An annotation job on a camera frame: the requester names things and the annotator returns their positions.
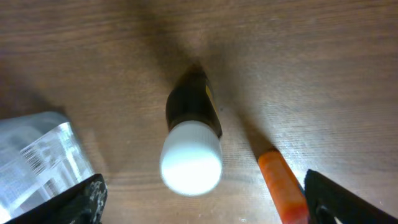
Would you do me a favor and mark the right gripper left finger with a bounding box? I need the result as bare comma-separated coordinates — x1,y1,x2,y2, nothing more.
7,174,108,224

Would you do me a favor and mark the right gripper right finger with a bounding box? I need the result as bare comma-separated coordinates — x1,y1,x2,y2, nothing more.
304,169,397,224

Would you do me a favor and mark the orange tube white cap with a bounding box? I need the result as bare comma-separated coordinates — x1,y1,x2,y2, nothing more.
257,148,309,224

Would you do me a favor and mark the white spray bottle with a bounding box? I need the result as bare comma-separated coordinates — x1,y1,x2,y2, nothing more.
1,111,95,223

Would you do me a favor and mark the dark bottle white cap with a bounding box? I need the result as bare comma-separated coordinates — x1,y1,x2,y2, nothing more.
159,64,223,197

